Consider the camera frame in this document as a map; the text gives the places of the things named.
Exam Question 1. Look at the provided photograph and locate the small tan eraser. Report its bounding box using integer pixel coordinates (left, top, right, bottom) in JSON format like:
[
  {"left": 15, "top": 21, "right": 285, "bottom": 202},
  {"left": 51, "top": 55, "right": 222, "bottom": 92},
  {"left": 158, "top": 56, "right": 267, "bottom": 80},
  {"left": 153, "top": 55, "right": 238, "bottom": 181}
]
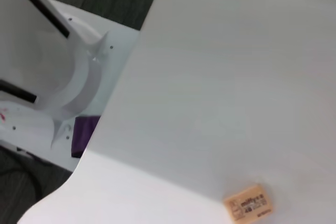
[{"left": 224, "top": 183, "right": 276, "bottom": 221}]

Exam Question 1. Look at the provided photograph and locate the white robot base platform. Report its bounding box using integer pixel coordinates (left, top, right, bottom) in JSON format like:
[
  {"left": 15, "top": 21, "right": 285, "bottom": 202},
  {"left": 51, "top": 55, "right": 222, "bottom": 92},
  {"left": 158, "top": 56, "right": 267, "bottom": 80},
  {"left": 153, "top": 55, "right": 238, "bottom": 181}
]
[{"left": 0, "top": 0, "right": 140, "bottom": 174}]

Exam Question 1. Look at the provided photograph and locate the purple cloth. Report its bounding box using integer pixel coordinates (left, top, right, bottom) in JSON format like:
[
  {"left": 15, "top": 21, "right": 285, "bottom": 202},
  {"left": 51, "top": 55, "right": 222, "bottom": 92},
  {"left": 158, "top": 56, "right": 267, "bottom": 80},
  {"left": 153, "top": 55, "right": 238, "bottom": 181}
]
[{"left": 71, "top": 115, "right": 101, "bottom": 158}]

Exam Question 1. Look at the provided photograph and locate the white robot lift column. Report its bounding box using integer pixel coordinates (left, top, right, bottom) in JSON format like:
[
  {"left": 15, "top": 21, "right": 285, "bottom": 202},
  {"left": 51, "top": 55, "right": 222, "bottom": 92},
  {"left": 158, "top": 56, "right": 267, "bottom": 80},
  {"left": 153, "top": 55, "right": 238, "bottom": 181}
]
[{"left": 0, "top": 0, "right": 77, "bottom": 111}]

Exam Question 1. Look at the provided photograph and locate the black floor cable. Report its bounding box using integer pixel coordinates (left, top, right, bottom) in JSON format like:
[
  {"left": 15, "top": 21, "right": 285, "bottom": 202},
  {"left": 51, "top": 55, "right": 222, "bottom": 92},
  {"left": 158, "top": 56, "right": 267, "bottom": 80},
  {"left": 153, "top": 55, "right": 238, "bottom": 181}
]
[{"left": 0, "top": 167, "right": 43, "bottom": 204}]

